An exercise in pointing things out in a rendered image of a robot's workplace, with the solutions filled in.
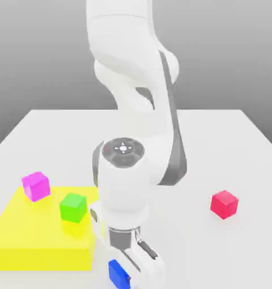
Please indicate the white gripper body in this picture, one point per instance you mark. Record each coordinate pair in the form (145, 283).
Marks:
(149, 273)

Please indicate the small blue cube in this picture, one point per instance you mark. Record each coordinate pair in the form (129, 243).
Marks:
(118, 274)

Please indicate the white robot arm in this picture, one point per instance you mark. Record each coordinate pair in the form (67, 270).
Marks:
(124, 67)

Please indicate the small green cube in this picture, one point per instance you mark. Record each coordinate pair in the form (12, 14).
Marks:
(72, 207)

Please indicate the small red cube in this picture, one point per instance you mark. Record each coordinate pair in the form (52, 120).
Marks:
(224, 204)

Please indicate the small magenta cube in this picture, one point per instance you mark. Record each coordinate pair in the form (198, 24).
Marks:
(36, 186)

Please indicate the large yellow box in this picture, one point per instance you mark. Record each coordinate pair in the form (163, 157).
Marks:
(36, 237)

